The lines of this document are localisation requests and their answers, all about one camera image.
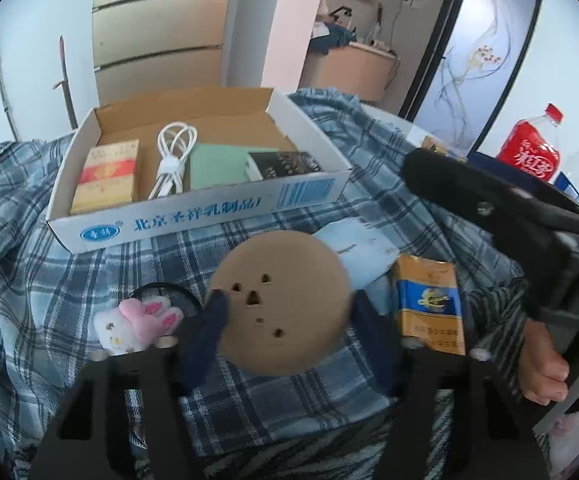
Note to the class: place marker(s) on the blue plaid shirt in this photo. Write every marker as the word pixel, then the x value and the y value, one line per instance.
pixel 44 310

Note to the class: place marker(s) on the wooden vanity cabinet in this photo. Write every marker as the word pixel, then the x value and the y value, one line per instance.
pixel 349 70

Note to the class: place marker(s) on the clear plastic water bottle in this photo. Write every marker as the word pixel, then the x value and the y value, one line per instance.
pixel 577 160

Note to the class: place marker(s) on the blue clothes heap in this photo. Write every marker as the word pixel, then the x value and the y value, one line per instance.
pixel 334 37

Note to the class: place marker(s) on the black faucet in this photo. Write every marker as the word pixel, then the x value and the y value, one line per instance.
pixel 342 12

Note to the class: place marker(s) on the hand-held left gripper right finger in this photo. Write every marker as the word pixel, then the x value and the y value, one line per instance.
pixel 374 340

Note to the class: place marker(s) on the grey striped bedsheet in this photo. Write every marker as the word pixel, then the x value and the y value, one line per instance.
pixel 319 455

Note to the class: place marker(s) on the light blue tissue packet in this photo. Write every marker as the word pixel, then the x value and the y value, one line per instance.
pixel 359 250

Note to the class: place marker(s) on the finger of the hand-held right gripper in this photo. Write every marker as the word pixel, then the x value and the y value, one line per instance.
pixel 469 190

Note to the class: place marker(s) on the person's right hand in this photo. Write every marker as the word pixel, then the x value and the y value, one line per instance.
pixel 542 365

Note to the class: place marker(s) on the yellow black small pack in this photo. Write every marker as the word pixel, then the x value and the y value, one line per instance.
pixel 442 149

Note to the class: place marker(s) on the red tea bottle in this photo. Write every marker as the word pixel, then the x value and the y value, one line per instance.
pixel 529 150

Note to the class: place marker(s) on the green leather pouch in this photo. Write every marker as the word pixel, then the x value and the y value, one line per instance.
pixel 217 167

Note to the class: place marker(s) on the black framed glass door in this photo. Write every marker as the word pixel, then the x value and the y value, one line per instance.
pixel 489 35

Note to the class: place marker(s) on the cardboard box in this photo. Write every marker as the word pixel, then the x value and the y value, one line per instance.
pixel 169 220

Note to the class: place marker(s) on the pink bunny plush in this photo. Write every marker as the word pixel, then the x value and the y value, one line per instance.
pixel 134 322

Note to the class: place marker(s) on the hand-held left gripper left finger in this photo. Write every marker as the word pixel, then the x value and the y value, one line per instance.
pixel 204 340

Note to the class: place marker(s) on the blue yellow cigarette pack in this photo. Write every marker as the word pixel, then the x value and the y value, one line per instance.
pixel 429 300

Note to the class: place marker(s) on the gold three-door fridge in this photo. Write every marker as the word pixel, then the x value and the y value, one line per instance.
pixel 159 25

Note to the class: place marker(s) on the round brown disc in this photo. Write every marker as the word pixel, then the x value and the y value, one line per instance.
pixel 279 285

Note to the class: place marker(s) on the black cigarette pack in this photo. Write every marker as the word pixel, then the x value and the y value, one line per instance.
pixel 284 164

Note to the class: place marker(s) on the gold red cigarette pack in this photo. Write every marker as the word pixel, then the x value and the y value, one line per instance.
pixel 104 175

